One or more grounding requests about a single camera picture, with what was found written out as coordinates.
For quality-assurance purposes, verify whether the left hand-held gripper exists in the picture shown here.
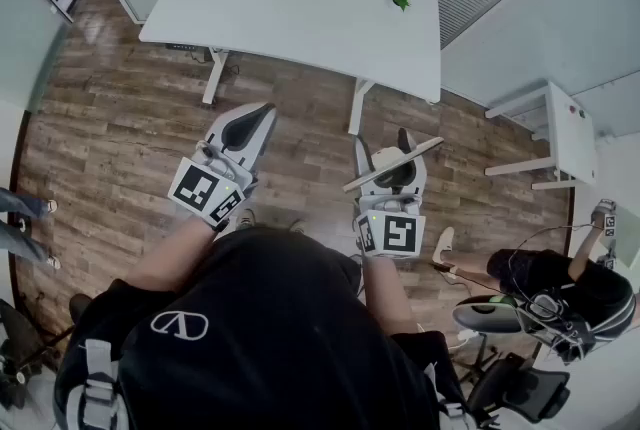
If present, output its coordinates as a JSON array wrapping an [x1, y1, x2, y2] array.
[[167, 101, 279, 232]]

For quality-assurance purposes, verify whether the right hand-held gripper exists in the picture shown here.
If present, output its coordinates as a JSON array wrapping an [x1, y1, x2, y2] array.
[[352, 127, 428, 261]]

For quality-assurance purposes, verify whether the person's left forearm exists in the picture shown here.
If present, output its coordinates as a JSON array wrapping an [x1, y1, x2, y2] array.
[[124, 216, 221, 294]]

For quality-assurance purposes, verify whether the person's right forearm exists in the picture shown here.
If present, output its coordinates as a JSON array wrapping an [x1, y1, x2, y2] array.
[[360, 255, 419, 335]]

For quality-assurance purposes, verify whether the person's left shoe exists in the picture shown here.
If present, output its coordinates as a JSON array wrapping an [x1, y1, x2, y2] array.
[[235, 207, 258, 232]]

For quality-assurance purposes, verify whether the white desk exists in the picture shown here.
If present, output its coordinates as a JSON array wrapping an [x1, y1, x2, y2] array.
[[138, 0, 443, 137]]

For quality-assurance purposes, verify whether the small white side table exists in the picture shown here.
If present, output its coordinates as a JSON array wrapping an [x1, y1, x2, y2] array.
[[483, 80, 599, 192]]

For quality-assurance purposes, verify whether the person's black shirt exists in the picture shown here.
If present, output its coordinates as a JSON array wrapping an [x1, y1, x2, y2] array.
[[52, 223, 474, 430]]

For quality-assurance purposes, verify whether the grey office chair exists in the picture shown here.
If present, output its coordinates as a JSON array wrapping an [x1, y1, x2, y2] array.
[[449, 294, 526, 385]]

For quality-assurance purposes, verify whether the black office chair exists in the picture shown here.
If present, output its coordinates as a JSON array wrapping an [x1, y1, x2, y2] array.
[[466, 351, 573, 427]]

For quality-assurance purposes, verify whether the black chair base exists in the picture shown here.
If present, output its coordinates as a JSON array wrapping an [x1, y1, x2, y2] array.
[[0, 297, 64, 413]]

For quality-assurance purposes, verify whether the black cable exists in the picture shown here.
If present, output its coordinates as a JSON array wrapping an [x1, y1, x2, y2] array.
[[433, 261, 504, 295]]

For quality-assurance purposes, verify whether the grey harness strap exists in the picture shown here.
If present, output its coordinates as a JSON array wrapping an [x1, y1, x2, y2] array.
[[424, 362, 474, 430], [79, 337, 122, 430]]

